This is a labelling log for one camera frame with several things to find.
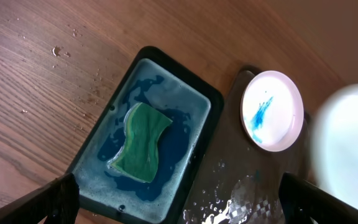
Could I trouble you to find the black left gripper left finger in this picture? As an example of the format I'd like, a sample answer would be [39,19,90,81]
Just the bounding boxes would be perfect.
[0,173,80,224]

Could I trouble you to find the white plate streak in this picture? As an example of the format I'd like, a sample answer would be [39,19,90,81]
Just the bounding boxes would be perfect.
[239,70,305,152]

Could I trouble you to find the dark brown serving tray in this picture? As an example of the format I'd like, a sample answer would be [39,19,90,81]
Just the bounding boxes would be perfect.
[178,65,311,223]

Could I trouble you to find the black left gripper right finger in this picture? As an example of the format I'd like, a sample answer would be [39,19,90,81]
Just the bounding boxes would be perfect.
[278,172,358,224]

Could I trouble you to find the green yellow sponge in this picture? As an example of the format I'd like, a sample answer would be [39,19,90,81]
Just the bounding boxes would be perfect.
[108,103,172,183]

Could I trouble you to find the white plate two smears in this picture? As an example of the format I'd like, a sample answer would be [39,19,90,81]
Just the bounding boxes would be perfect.
[311,84,358,210]

